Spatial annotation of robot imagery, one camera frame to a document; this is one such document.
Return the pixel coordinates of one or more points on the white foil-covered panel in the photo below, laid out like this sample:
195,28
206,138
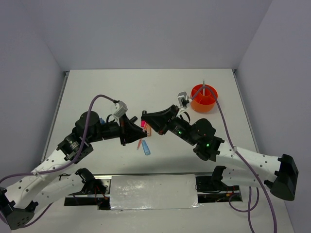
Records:
153,192

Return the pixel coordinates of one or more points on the orange round organizer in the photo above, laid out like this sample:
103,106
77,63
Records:
204,101

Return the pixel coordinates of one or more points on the orange black highlighter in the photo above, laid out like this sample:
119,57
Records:
133,119

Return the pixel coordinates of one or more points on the orange translucent correction tape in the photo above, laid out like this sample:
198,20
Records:
149,131

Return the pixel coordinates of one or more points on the pink black highlighter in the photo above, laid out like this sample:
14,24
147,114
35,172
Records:
143,123

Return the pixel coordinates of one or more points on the thin orange pen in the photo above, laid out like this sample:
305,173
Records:
139,144

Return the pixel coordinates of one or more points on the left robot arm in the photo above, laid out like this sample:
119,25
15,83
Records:
21,201

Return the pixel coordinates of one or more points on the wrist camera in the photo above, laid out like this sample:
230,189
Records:
184,102
119,109

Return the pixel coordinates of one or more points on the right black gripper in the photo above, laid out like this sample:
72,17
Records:
158,120

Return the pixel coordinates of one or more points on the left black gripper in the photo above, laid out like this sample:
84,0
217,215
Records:
126,126

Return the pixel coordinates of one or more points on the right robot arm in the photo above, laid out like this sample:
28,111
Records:
234,165

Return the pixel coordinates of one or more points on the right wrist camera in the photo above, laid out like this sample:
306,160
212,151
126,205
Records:
184,102

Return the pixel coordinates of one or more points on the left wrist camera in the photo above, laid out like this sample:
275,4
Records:
119,109

